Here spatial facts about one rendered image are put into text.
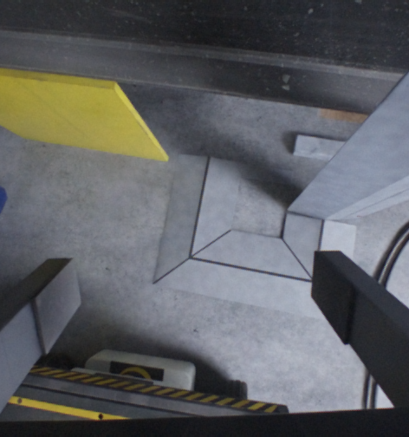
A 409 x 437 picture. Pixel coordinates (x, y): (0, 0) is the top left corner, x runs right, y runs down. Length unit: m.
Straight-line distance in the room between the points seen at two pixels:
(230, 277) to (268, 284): 0.10
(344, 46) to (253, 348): 0.72
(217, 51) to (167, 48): 0.09
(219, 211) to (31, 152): 0.64
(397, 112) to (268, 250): 0.60
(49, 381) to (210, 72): 0.61
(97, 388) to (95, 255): 0.44
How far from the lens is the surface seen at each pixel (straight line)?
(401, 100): 0.33
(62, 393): 0.70
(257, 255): 0.87
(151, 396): 0.63
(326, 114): 1.01
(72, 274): 0.17
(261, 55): 0.56
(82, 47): 0.65
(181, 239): 0.89
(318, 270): 0.16
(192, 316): 0.91
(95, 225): 0.99
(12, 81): 0.74
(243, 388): 0.83
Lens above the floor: 0.89
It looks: 80 degrees down
